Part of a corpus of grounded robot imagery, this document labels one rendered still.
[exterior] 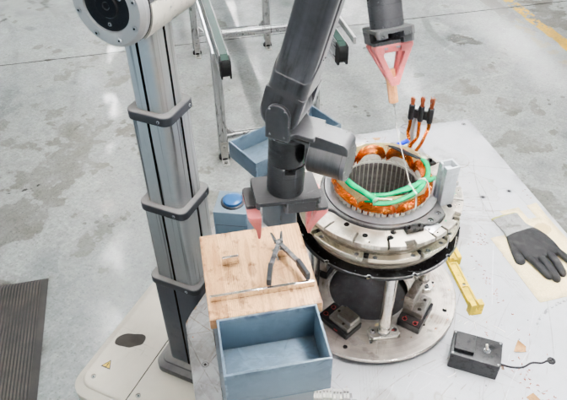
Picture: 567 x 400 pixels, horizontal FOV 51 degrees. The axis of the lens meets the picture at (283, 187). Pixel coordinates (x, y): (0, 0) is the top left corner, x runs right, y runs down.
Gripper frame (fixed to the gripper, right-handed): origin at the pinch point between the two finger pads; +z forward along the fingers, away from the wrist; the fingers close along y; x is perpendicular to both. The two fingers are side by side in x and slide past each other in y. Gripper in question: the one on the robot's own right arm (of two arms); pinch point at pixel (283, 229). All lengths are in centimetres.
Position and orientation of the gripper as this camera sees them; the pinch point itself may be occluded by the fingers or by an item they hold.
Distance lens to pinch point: 98.7
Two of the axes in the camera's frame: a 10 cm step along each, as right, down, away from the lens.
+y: 9.8, -1.0, 1.8
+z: -0.3, 7.7, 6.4
